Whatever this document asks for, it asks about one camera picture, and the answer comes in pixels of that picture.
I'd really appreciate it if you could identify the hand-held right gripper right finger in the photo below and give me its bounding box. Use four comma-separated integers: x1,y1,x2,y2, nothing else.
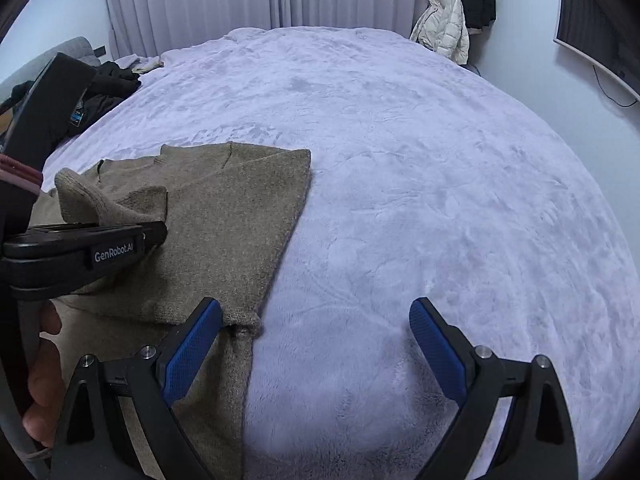
408,297,579,480

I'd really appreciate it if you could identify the black television cable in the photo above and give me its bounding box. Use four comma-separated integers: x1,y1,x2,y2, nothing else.
592,64,639,109

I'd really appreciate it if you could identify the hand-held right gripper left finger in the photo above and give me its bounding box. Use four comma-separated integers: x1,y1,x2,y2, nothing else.
50,297,223,480

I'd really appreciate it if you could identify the olive knitted sweater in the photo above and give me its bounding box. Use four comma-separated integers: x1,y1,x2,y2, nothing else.
27,142,313,480

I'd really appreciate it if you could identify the grey quilted headboard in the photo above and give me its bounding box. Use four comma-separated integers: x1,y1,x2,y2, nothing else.
0,36,97,97

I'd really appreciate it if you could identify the small beige cloth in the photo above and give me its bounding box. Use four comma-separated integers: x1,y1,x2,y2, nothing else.
131,54,165,74

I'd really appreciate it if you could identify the black jacket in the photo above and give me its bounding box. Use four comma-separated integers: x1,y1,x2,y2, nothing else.
64,61,142,137

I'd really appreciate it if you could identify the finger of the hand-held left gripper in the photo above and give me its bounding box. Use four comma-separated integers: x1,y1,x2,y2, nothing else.
141,220,169,253

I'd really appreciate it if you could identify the person's left forearm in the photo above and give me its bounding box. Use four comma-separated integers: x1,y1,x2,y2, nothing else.
0,154,45,197

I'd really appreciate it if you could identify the person's left hand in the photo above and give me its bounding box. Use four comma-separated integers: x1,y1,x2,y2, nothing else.
22,305,66,449

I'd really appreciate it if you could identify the white puffer jacket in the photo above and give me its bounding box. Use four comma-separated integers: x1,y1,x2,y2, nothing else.
409,0,471,65

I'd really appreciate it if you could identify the wall-mounted television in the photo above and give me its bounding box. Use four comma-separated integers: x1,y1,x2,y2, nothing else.
552,0,640,102

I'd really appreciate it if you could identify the lavender fleece blanket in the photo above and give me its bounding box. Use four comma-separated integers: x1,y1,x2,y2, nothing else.
42,25,635,480

